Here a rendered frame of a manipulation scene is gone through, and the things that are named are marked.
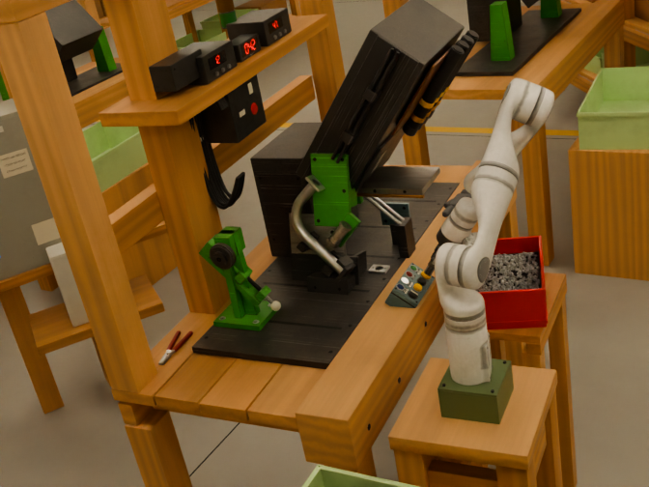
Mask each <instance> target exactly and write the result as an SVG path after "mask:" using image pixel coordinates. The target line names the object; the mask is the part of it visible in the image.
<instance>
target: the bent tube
mask: <svg viewBox="0 0 649 487"><path fill-rule="evenodd" d="M305 180H306V181H307V182H308V183H309V184H308V185H307V186H306V187H305V188H304V190H303V191H302V192H301V193H300V194H299V195H298V197H297V198H296V200H295V202H294V204H293V206H292V212H291V218H292V224H293V227H294V229H295V231H296V234H297V235H298V236H299V238H300V239H301V240H302V241H303V242H304V243H305V244H307V245H308V246H309V247H310V248H311V249H312V250H313V251H314V252H315V253H316V254H317V255H319V256H320V257H321V258H322V259H323V260H324V261H325V262H326V263H327V264H328V265H329V266H330V267H332V268H333V269H334V270H335V271H336V272H337V273H338V274H340V272H341V271H342V270H343V268H342V267H341V266H340V265H339V264H337V263H336V261H337V260H338V259H337V258H336V257H335V256H333V255H332V254H331V253H330V252H329V251H328V250H327V249H326V248H325V247H324V246H323V245H322V244H320V243H319V242H318V241H317V240H316V239H315V238H314V237H313V236H312V235H311V234H309V233H308V231H307V230H306V229H305V227H304V225H303V223H302V219H301V212H302V208H303V206H304V204H305V203H306V202H307V201H308V199H309V198H310V197H311V196H312V195H313V194H314V192H315V191H318V192H320V191H322V190H325V187H324V186H323V185H322V184H321V183H320V182H319V181H318V180H317V178H316V177H315V176H314V175H311V176H308V177H306V178H305Z"/></svg>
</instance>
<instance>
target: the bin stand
mask: <svg viewBox="0 0 649 487"><path fill-rule="evenodd" d="M566 280H567V279H566V274H565V273H550V272H545V284H546V299H547V311H548V323H547V326H546V327H545V328H526V329H488V333H489V334H490V343H491V354H492V358H496V359H505V360H506V352H505V342H504V340H505V341H516V342H525V343H526V344H525V346H524V348H523V351H522V364H523V366H525V367H535V368H545V369H546V364H545V351H544V348H545V345H546V343H547V340H549V352H550V369H554V370H556V371H557V385H556V388H555V392H556V406H557V419H558V432H559V445H560V459H561V471H562V485H563V487H576V486H577V483H578V481H577V465H576V451H575V435H574V420H573V405H572V390H571V374H570V360H569V344H568V329H567V314H566V299H565V295H566V293H567V281H566ZM471 466H478V467H484V468H488V464H482V463H476V462H471Z"/></svg>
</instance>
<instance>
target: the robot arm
mask: <svg viewBox="0 0 649 487"><path fill-rule="evenodd" d="M553 104H554V93H553V91H551V90H549V89H547V88H544V87H541V86H540V85H537V84H534V83H532V82H529V81H527V80H524V79H521V78H515V79H513V80H512V81H511V82H510V83H509V85H508V86H507V89H506V91H505V92H504V96H503V99H502V101H501V105H500V107H499V110H498V114H497V117H496V120H495V124H494V129H493V132H492V135H491V138H490V141H489V144H488V146H487V149H486V151H485V154H484V155H483V157H482V160H481V162H480V164H479V165H478V166H476V167H475V168H474V169H473V170H471V171H470V172H469V173H468V174H467V175H466V177H465V179H464V188H465V190H466V191H467V192H468V193H470V194H471V197H472V198H469V197H463V198H462V199H460V200H459V202H458V203H457V205H456V206H455V208H454V209H453V211H452V213H451V214H450V215H449V216H448V217H447V218H446V219H445V221H444V222H443V224H442V225H441V227H440V229H439V230H438V232H437V241H438V245H437V246H436V248H435V251H434V253H433V254H432V256H431V261H430V262H429V263H428V266H427V268H426V270H425V271H424V273H425V274H427V275H428V276H431V274H432V273H433V271H435V276H436V282H437V291H438V297H439V302H440V304H441V306H442V308H443V314H444V322H445V330H446V339H447V348H448V356H449V364H450V372H451V377H452V379H453V380H454V381H455V382H456V383H458V384H461V385H465V386H474V385H479V384H482V383H484V382H489V381H490V380H491V374H492V368H493V365H492V354H491V343H490V334H489V333H488V330H487V319H486V309H485V301H484V298H483V296H482V295H481V294H480V293H478V292H477V291H475V290H477V289H479V288H480V287H481V286H482V285H483V284H484V282H485V280H486V278H487V276H488V273H489V270H490V267H491V263H492V260H493V257H494V250H495V246H496V242H497V238H498V235H499V231H500V228H501V225H502V222H503V219H504V217H505V214H506V212H507V209H508V206H509V204H510V201H511V199H512V196H513V194H514V191H515V188H516V185H517V182H518V180H519V177H520V167H519V163H518V159H517V156H518V155H519V153H520V152H521V151H522V149H523V148H524V147H525V146H526V145H527V144H528V142H529V141H530V140H531V139H532V138H533V136H534V135H535V134H536V133H537V131H538V130H539V129H540V128H541V127H542V125H543V124H544V123H545V121H546V120H547V119H548V117H549V115H550V112H551V111H552V107H553ZM512 119H513V120H515V121H518V122H520V123H523V124H524V125H523V126H522V127H520V128H519V129H516V130H514V131H512V132H511V123H512ZM477 221H478V232H474V233H471V230H472V228H473V227H474V225H475V224H476V222H477Z"/></svg>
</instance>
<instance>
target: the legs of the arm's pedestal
mask: <svg viewBox="0 0 649 487"><path fill-rule="evenodd" d="M393 451H394V456H395V462H396V468H397V473H398V478H399V482H402V483H406V484H410V485H414V486H419V487H563V485H562V471H561V459H560V445H559V432H558V419H557V406H556V392H554V395H553V398H552V400H551V403H550V408H549V411H548V414H547V417H546V420H545V423H544V426H543V429H542V432H541V435H540V438H539V441H538V443H537V446H536V449H535V452H534V455H533V458H532V461H531V464H530V467H529V470H521V469H515V468H508V467H501V466H496V469H491V468H484V467H478V466H471V462H469V461H463V460H457V459H450V458H443V457H437V456H431V455H424V454H418V453H411V452H404V451H399V450H393Z"/></svg>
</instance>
